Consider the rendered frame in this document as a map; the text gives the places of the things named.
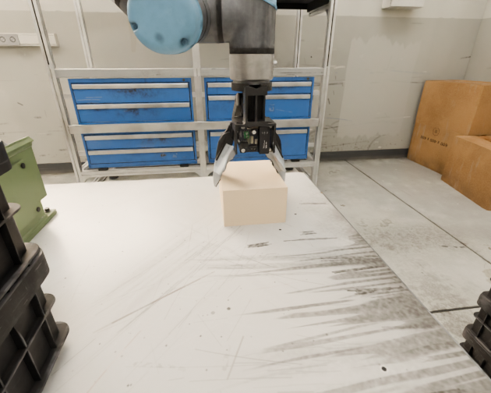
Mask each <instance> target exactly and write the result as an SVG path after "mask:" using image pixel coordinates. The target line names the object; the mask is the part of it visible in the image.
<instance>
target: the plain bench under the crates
mask: <svg viewBox="0 0 491 393"><path fill-rule="evenodd" d="M284 183H285V184H286V185H287V187H288V196H287V207H286V219H285V222H282V223H270V224H259V225H238V226H227V227H224V220H223V214H222V209H221V198H220V190H219V183H218V184H217V187H215V186H214V177H213V176H204V177H188V178H172V179H141V180H126V181H110V182H80V183H64V184H48V185H44V187H45V189H46V192H47V196H46V197H45V198H43V199H42V200H41V203H42V206H43V208H44V209H45V208H46V207H49V208H50V209H56V211H57V214H56V215H55V216H54V217H53V218H52V219H51V220H50V221H49V222H48V223H47V224H46V225H45V226H44V227H43V228H42V229H41V230H40V231H39V232H38V233H37V234H36V235H35V236H34V238H33V239H32V240H31V241H30V243H36V244H37V245H38V246H39V247H40V248H41V249H42V250H43V252H44V255H45V258H46V261H47V262H48V266H49V269H50V271H49V274H48V276H47V277H46V278H45V280H44V282H43V283H42V285H41V288H42V290H43V293H50V294H52V295H54V296H55V303H54V305H53V307H52V308H51V313H52V315H53V318H54V319H55V322H56V321H63V322H66V323H67V324H68V326H69V334H68V336H67V338H66V340H65V343H64V345H63V346H62V349H61V352H60V353H59V355H58V358H57V360H56V362H55V365H54V367H53V369H52V371H51V373H50V376H49V378H48V380H47V383H46V385H45V386H44V389H43V391H42V393H491V379H490V378H489V377H488V376H487V374H486V373H485V372H484V371H483V370H482V369H481V368H480V366H479V365H478V364H477V363H476V362H475V361H474V360H473V359H472V358H471V357H470V355H469V354H467V353H466V351H465V350H464V349H463V348H462V347H461V346H460V345H459V344H458V342H457V341H456V340H455V339H454V338H453V337H452V336H451V334H450V333H449V332H448V331H447V330H446V329H445V328H444V327H443V325H442V324H441V323H440V322H439V321H438V320H437V319H436V318H435V317H434V316H433V315H432V314H431V313H430V312H429V310H428V309H427V308H426V307H425V306H424V305H423V304H422V302H421V301H420V300H419V299H418V298H417V297H416V296H415V294H414V293H413V292H412V291H411V290H410V289H409V288H408V286H407V285H406V284H405V283H404V282H403V281H402V280H401V279H400V278H399V277H398V276H397V275H396V274H395V273H394V272H393V270H392V269H391V268H390V267H389V266H388V265H387V264H386V262H385V261H384V260H383V259H382V258H381V257H380V256H379V254H378V253H377V252H376V251H375V250H374V249H373V248H372V247H371V246H370V245H369V244H368V243H367V242H366V241H365V240H364V238H363V237H362V236H361V235H360V234H359V233H358V232H357V230H356V229H355V228H354V227H353V226H352V225H351V224H350V222H349V221H348V220H347V219H346V218H345V217H344V216H343V214H342V213H341V212H340V211H339V210H338V209H337V208H336V207H335V206H334V205H333V204H332V203H331V202H330V201H329V200H328V198H327V197H326V196H325V195H324V194H323V193H322V192H321V190H320V189H319V188H318V187H317V186H316V185H315V184H314V183H313V181H312V180H311V179H310V178H309V177H308V176H307V175H306V173H304V172H285V181H284Z"/></svg>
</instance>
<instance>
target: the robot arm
mask: <svg viewBox="0 0 491 393"><path fill-rule="evenodd" d="M112 1H113V2H114V3H115V4H116V5H117V6H118V7H119V8H120V9H121V10H122V11H123V12H124V13H125V14H126V15H127V16H128V19H129V23H130V26H131V27H132V31H133V33H134V34H135V35H136V37H137V38H138V40H139V41H140V42H141V43H142V44H143V45H144V46H146V47H147V48H149V49H150V50H151V51H155V52H156V53H159V54H163V55H177V54H181V53H183V52H186V51H188V50H189V49H191V48H192V47H193V46H194V45H195V44H220V43H229V49H230V50H229V54H274V44H275V26H276V11H277V0H112ZM276 66H277V61H274V55H229V70H230V79H231V80H233V82H231V90H233V91H241V92H242V93H237V94H236V95H235V103H234V108H233V112H232V118H231V122H230V123H229V124H230V125H228V128H227V129H226V130H225V131H224V132H223V133H222V134H221V137H220V139H219V140H218V143H217V152H216V157H215V162H214V174H213V177H214V186H215V187H217V184H218V183H219V182H220V180H221V176H222V173H223V172H224V171H225V170H226V166H227V163H228V162H229V161H230V160H232V159H233V157H234V156H235V155H236V154H238V152H237V144H238V148H239V151H240V153H245V152H259V154H265V155H266V156H267V158H269V159H270V160H271V161H272V165H273V166H274V168H275V169H276V172H277V173H278V174H279V175H280V177H281V178H282V179H283V181H285V172H286V169H285V166H284V157H283V155H282V152H281V140H280V137H279V136H278V134H277V133H276V125H277V123H276V122H274V121H273V120H272V119H271V118H270V117H266V116H265V104H266V95H267V91H270V90H272V82H270V80H272V79H273V77H274V68H273V67H276ZM233 140H234V141H233ZM233 142H234V144H235V149H234V146H232V144H233Z"/></svg>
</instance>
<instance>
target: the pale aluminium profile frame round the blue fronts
mask: <svg viewBox="0 0 491 393"><path fill-rule="evenodd" d="M27 1H28V3H29V7H30V11H31V15H32V18H33V21H34V26H35V29H36V32H37V37H38V40H39V44H40V46H41V52H42V55H43V58H44V63H45V66H46V70H47V72H48V78H49V80H50V84H51V89H52V92H53V95H54V98H55V103H56V106H57V109H58V114H59V118H60V121H61V124H62V129H63V132H64V135H65V140H66V143H67V147H68V149H69V155H70V157H71V161H72V166H73V169H74V172H75V176H76V181H77V183H80V182H86V180H87V179H88V178H89V177H96V178H95V179H94V181H93V182H102V181H103V180H104V179H105V177H106V176H109V179H117V178H118V176H119V175H149V174H166V173H183V172H195V173H197V174H198V175H200V177H204V176H208V175H209V174H210V173H211V172H213V171H214V165H207V163H209V158H208V156H207V155H206V151H207V150H208V144H207V141H205V135H204V130H205V129H227V128H228V125H230V124H229V123H230V122H231V121H207V122H204V121H203V98H202V97H205V92H202V84H201V76H200V47H199V44H195V45H194V46H193V47H192V51H193V72H194V83H195V92H192V94H193V97H195V98H196V116H197V122H148V123H119V124H91V125H71V122H70V119H69V114H68V111H67V107H66V104H65V99H72V95H71V94H64V93H62V87H61V84H60V80H59V78H56V77H55V71H54V69H56V65H55V60H54V56H53V53H52V50H51V45H50V41H49V38H48V32H47V29H46V26H45V23H44V17H43V14H42V11H41V5H40V2H39V0H27ZM337 1H338V0H329V6H328V14H327V28H326V36H325V44H324V51H323V65H322V68H324V72H323V76H321V81H320V90H314V91H313V95H319V103H318V111H317V118H316V119H272V120H273V121H274V122H276V123H277V125H276V128H281V127H307V126H315V127H316V132H315V140H314V143H308V147H314V148H313V155H311V154H310V153H309V152H307V158H306V160H301V161H300V160H299V159H287V161H284V166H285V169H286V170H292V169H293V168H296V169H297V170H298V171H299V172H304V173H306V175H307V176H308V177H309V178H310V179H311V180H312V181H313V183H314V184H315V185H316V183H317V176H318V169H319V162H320V149H321V142H322V135H323V122H324V116H325V108H326V101H327V88H328V82H329V75H330V62H331V55H332V47H333V41H334V28H335V21H336V14H337ZM73 4H74V8H75V11H76V18H77V22H78V26H79V32H80V36H81V41H82V44H83V50H84V55H85V59H86V62H87V68H88V69H94V62H93V58H92V54H91V50H90V43H89V39H88V35H87V29H86V24H85V20H84V16H83V9H82V6H81V1H80V0H73ZM302 15H303V9H297V16H296V28H295V51H294V63H293V68H299V57H300V47H301V36H302ZM49 69H51V73H52V76H53V78H52V77H51V73H50V70H49ZM196 69H197V71H198V76H196ZM326 71H327V75H326ZM179 130H198V138H199V141H196V151H199V152H200V156H199V157H198V158H197V164H200V165H189V164H181V165H180V166H163V167H145V168H120V167H112V168H99V169H94V170H90V168H89V165H88V161H87V162H86V163H84V164H83V165H81V162H80V159H79V156H86V152H85V151H78V150H77V146H76V141H75V138H74V135H73V134H77V133H125V132H152V131H179ZM303 167H311V169H312V170H311V175H310V174H309V173H308V172H307V171H306V170H305V169H304V168H303Z"/></svg>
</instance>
